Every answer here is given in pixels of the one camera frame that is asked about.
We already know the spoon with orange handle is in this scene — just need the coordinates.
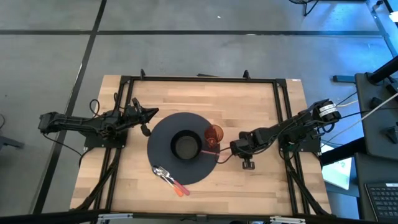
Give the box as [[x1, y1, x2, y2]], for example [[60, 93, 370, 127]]
[[151, 166, 184, 197]]

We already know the black aluminium table frame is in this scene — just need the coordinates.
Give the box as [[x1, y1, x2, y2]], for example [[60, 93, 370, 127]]
[[70, 68, 335, 222]]

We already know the white cable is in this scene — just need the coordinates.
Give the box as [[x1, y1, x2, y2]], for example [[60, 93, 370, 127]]
[[353, 92, 398, 126]]

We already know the grey chair leg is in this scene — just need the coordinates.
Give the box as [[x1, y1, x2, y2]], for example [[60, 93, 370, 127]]
[[0, 135, 25, 150]]

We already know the orange faceted plastic tumbler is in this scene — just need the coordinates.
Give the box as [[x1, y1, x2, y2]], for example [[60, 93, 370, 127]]
[[203, 124, 224, 149]]

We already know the black diagonal beam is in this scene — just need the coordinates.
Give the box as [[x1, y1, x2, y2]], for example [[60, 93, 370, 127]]
[[318, 136, 366, 166]]

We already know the dark grey side desk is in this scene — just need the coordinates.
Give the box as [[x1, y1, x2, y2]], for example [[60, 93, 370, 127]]
[[354, 72, 398, 222]]

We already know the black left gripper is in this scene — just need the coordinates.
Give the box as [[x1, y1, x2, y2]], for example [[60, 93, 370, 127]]
[[123, 97, 160, 138]]

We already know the round black woven placemat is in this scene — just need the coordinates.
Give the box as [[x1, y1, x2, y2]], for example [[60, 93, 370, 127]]
[[146, 112, 221, 186]]

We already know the black pole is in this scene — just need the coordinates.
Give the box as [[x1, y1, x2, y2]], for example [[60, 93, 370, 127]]
[[366, 55, 398, 85]]

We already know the silver metal bracket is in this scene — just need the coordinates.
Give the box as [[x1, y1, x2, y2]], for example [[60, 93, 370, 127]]
[[98, 213, 134, 222], [269, 216, 306, 224]]

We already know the white sheet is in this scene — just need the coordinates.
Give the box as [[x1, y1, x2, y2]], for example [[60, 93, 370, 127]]
[[321, 143, 354, 191]]

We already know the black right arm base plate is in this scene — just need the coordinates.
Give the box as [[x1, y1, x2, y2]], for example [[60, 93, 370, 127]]
[[277, 133, 322, 153]]

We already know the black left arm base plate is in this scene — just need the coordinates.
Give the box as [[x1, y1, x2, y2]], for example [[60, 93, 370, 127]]
[[83, 127, 129, 149]]

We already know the black keyboard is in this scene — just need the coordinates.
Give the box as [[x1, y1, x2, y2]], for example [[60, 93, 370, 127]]
[[364, 182, 398, 222]]

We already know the black bowl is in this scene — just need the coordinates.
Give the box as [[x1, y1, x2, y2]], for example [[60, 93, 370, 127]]
[[170, 129, 203, 161]]

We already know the blue floor bar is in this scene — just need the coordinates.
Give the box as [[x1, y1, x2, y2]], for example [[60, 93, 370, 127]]
[[332, 74, 357, 84]]

